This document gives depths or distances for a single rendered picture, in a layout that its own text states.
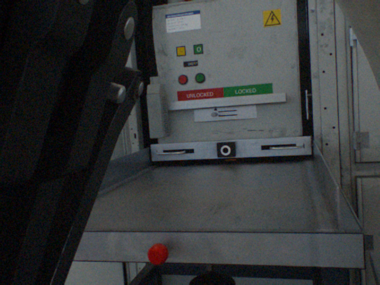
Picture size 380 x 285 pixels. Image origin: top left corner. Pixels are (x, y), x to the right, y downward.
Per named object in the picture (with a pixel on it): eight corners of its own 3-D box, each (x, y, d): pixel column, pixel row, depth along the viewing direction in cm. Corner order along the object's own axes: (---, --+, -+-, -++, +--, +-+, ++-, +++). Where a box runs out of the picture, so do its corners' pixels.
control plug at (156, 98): (163, 138, 130) (159, 83, 128) (149, 138, 131) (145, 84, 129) (170, 135, 137) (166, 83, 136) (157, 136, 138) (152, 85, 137)
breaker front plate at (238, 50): (301, 141, 129) (294, -14, 125) (158, 148, 141) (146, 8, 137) (301, 140, 130) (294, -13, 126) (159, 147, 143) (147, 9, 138)
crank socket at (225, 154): (234, 157, 132) (233, 142, 131) (216, 158, 133) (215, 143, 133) (236, 156, 135) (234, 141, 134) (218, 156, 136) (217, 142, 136)
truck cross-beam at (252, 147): (311, 154, 129) (310, 135, 128) (151, 161, 142) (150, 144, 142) (311, 152, 133) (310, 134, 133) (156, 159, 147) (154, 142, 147)
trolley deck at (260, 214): (366, 269, 60) (364, 229, 59) (6, 259, 76) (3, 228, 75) (327, 179, 125) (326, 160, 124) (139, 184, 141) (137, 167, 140)
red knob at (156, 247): (165, 267, 63) (164, 247, 63) (146, 267, 64) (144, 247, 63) (173, 257, 67) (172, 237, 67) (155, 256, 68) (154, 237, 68)
